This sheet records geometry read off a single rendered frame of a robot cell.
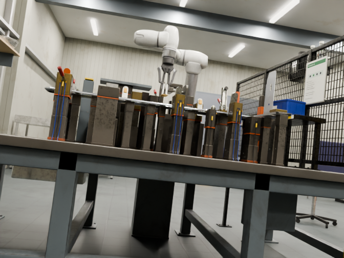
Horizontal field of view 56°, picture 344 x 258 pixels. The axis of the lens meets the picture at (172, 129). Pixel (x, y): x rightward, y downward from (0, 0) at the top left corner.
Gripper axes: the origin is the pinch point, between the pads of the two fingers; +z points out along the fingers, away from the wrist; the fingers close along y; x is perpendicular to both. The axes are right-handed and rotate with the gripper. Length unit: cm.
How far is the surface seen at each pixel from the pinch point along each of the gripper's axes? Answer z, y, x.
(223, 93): -6.5, -46.3, -15.7
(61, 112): 25, 58, 23
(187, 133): 26.7, -16.5, 5.6
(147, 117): 20.2, 9.5, 5.6
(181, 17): -296, -124, -572
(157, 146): 36.9, 0.3, 1.7
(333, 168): 37, -256, -156
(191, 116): 15.8, -18.2, 6.0
